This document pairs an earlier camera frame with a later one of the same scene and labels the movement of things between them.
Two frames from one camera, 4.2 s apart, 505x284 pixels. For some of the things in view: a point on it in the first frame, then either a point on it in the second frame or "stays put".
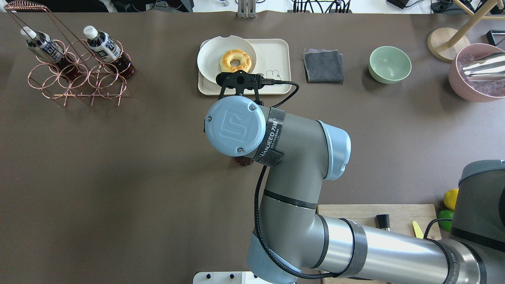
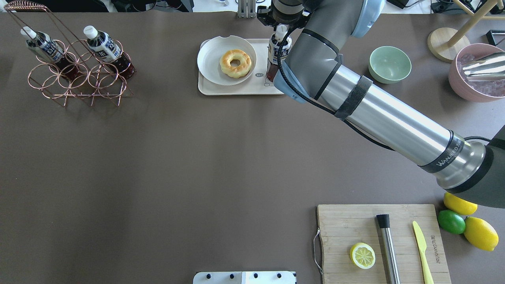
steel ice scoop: (491, 68) stays put
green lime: (446, 225) stays put
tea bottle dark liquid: (243, 161) -> (275, 41)
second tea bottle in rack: (42, 46) stays put
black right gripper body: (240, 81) -> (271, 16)
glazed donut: (245, 64) stays put
